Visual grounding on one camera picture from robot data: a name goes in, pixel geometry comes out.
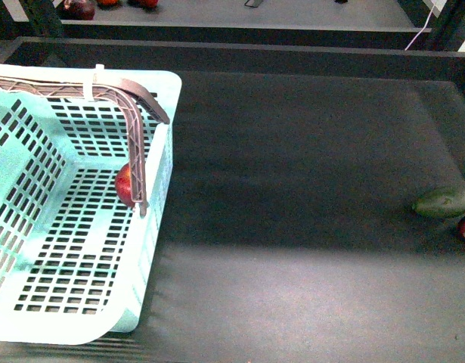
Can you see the red yellow apple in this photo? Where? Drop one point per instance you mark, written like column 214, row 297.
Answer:
column 122, row 184

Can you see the brown basket handle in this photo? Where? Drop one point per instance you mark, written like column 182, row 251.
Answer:
column 127, row 95

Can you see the black upper display tray right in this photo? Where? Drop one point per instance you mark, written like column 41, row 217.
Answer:
column 357, row 24

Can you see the small red apple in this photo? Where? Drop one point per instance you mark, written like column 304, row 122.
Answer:
column 148, row 4

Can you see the black perforated shelf post right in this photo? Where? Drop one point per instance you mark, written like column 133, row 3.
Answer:
column 43, row 18

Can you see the dark red fruit front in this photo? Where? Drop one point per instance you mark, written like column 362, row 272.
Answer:
column 79, row 9

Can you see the green avocado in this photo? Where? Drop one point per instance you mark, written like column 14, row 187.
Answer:
column 441, row 203

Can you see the light blue plastic shopping basket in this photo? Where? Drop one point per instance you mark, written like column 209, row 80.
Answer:
column 75, row 260

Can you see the black display tray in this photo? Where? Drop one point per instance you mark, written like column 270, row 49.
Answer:
column 288, row 234
column 357, row 24

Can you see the orange red fruit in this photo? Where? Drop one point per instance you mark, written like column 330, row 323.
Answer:
column 107, row 3

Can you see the black lower display tray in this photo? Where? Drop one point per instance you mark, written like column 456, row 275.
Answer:
column 288, row 234

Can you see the white zip tie right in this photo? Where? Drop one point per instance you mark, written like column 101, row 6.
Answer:
column 89, row 81

